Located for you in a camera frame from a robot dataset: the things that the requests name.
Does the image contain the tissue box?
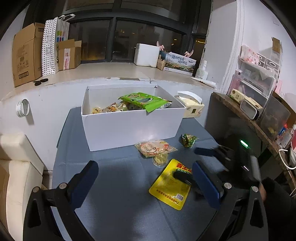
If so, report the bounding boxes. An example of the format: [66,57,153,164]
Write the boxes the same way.
[175,91,205,118]

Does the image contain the small green candy packet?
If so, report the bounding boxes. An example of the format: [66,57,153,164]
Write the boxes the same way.
[181,133,199,149]

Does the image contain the clear jelly cup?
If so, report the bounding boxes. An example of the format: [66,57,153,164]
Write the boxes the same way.
[152,153,168,167]

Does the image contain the green snack bag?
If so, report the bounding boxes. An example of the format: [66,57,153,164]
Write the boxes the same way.
[119,92,172,113]

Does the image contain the clear plastic drawer shelf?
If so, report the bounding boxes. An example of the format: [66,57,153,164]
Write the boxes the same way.
[227,44,282,107]

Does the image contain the white colourful shopping bag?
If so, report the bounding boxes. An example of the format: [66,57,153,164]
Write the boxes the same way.
[54,14,76,73]

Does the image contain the corn rice cake packet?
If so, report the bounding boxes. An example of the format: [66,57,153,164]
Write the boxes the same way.
[91,102,128,114]

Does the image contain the small open cardboard box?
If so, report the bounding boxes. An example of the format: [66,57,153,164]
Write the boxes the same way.
[58,39,82,71]

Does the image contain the roll of white tape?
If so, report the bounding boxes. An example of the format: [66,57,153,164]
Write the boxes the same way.
[16,99,30,118]

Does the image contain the person's right hand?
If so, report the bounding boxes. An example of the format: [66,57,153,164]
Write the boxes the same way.
[259,183,266,201]

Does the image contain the printed landscape carton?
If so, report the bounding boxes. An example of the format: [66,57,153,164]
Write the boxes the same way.
[163,52,196,76]

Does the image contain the white foam box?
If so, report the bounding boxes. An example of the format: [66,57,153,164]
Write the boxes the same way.
[133,43,159,68]

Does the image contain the round cracker snack packet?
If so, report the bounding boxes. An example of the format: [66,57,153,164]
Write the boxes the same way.
[135,140,178,158]

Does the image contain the black scissors on ledge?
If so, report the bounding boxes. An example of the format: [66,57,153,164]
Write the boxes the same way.
[33,78,49,86]

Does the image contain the white spray bottle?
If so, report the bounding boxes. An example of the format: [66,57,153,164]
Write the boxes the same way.
[195,60,208,80]

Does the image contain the large brown cardboard box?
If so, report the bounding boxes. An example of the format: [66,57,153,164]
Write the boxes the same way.
[12,23,45,87]

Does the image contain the yellow snack pouch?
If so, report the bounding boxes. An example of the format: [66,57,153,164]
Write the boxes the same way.
[149,159,192,211]

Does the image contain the white dotted paper bag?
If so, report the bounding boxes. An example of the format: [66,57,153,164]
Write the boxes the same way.
[42,17,58,76]

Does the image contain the white storage box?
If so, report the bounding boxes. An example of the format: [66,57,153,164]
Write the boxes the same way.
[81,81,186,151]

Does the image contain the cream sofa armrest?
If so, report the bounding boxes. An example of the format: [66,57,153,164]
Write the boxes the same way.
[1,134,44,240]

